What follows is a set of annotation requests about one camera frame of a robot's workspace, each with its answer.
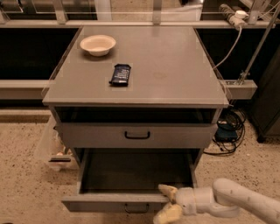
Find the grey drawer cabinet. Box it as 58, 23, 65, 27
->
41, 25, 230, 187

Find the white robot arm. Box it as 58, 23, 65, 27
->
153, 178, 280, 224

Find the white power cable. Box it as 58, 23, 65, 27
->
213, 24, 243, 70

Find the white power strip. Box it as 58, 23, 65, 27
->
219, 3, 249, 30

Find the blue box with cables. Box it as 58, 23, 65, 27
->
204, 107, 246, 157

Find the white paper bowl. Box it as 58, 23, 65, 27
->
80, 35, 116, 57

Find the grey drawer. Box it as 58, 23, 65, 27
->
57, 122, 217, 149
62, 149, 199, 214

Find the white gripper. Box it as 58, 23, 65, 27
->
153, 184, 197, 224

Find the dark blue snack bar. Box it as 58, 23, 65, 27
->
109, 64, 131, 87

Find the grey metal railing frame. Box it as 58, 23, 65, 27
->
0, 0, 279, 100

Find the grey top drawer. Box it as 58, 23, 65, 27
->
57, 122, 217, 149

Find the clear plastic bin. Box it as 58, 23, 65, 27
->
34, 116, 78, 171

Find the metal diagonal rod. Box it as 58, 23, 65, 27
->
236, 0, 280, 85

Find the dark cabinet at right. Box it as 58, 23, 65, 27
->
249, 49, 280, 143

